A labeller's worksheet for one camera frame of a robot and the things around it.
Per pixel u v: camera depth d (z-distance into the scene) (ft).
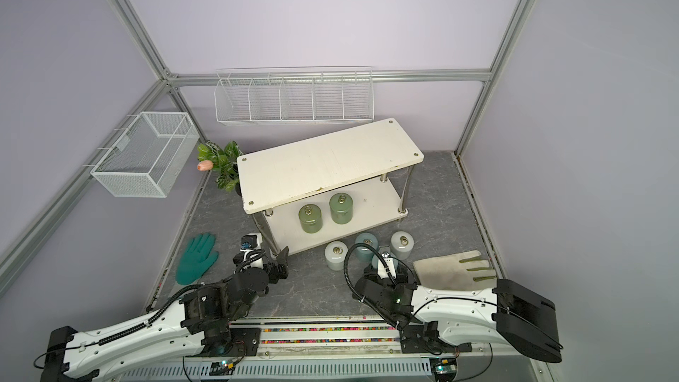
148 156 2.21
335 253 2.71
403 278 2.45
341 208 2.85
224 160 2.71
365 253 2.72
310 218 2.78
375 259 2.65
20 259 1.69
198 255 2.93
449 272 2.82
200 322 1.70
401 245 2.77
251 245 2.07
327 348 2.42
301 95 3.25
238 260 2.29
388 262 2.34
